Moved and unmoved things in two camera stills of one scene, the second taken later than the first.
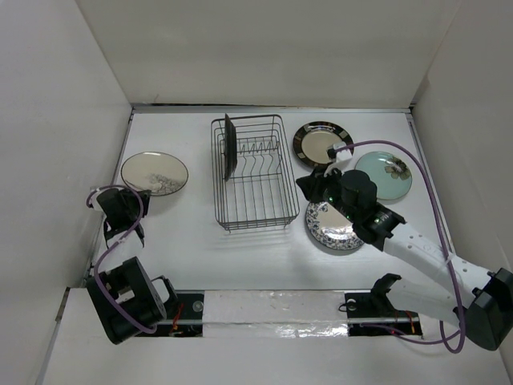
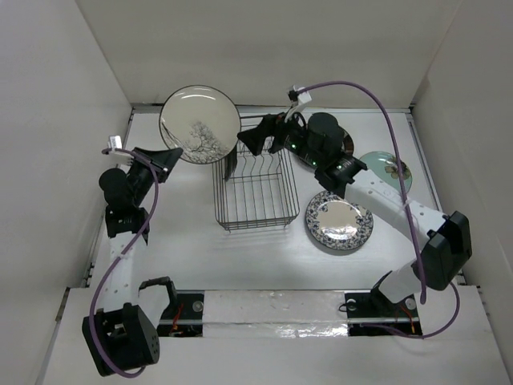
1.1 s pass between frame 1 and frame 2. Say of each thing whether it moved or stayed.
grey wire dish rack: stayed
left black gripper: moved
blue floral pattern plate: stayed
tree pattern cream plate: moved
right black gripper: moved
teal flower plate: stayed
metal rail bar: stayed
